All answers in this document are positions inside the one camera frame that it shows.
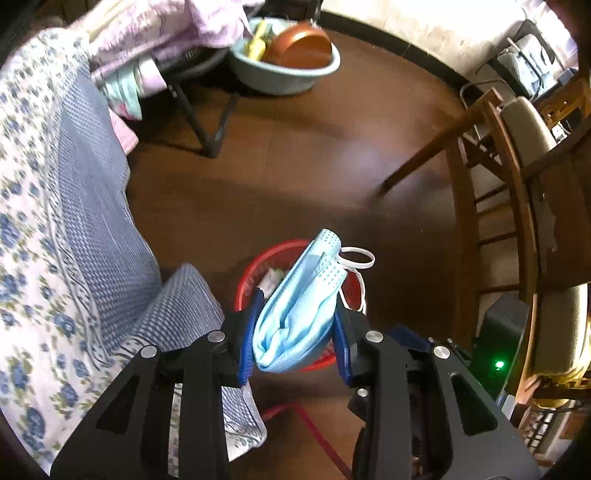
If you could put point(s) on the light blue face mask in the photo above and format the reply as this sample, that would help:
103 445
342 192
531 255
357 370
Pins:
300 304

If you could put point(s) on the red mesh waste basket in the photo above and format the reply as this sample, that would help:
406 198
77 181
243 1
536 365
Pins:
277 286

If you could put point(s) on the wooden chair near basket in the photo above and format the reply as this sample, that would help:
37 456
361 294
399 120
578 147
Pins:
522 223

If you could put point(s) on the blue floral bedsheet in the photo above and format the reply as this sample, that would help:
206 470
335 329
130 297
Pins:
108 371

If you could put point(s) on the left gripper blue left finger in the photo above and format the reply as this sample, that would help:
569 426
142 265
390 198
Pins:
245 334

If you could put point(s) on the folded purple blanket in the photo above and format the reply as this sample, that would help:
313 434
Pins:
128 38

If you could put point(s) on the green white paper carton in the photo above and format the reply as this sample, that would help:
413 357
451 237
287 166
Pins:
271 280

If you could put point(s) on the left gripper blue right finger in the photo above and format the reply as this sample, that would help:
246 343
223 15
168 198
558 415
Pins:
341 344

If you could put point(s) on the light blue wash basin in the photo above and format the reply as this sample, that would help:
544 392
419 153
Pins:
246 61

